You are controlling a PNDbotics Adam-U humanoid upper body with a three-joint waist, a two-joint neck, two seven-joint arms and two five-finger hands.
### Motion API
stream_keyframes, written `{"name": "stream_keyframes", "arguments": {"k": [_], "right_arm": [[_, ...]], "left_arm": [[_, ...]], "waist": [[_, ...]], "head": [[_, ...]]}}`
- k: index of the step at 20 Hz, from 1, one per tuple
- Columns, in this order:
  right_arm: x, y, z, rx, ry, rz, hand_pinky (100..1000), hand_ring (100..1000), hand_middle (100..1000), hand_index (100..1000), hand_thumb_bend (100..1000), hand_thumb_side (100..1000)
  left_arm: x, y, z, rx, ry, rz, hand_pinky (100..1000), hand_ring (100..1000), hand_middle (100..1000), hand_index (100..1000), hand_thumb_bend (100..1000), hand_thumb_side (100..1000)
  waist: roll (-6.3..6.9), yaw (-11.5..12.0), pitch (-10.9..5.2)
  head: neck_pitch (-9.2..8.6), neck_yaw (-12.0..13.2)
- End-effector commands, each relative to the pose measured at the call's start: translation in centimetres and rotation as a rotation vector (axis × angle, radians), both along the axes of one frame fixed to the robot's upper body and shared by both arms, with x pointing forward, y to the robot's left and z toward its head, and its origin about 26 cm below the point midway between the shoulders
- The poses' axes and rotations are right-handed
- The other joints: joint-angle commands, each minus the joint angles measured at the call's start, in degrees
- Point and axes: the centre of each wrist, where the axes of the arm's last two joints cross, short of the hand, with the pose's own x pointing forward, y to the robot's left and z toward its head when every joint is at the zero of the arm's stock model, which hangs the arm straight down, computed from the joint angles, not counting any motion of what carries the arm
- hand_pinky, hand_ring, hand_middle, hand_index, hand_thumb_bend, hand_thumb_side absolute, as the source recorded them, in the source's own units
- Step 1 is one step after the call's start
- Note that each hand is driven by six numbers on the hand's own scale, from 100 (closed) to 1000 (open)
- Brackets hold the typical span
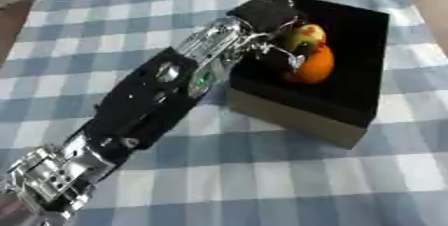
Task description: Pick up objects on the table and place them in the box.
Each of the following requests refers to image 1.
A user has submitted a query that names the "orange toy fruit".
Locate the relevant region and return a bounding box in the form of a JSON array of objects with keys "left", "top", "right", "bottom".
[{"left": 281, "top": 45, "right": 336, "bottom": 85}]

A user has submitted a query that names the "cardboard box with black inside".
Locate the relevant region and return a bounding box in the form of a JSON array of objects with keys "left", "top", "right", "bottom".
[{"left": 225, "top": 0, "right": 392, "bottom": 150}]

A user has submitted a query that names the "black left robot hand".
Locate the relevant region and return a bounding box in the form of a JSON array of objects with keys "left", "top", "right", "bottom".
[{"left": 225, "top": 0, "right": 308, "bottom": 74}]

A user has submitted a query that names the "yellow-green toy apple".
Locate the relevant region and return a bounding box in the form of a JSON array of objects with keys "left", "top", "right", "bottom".
[{"left": 283, "top": 23, "right": 329, "bottom": 54}]

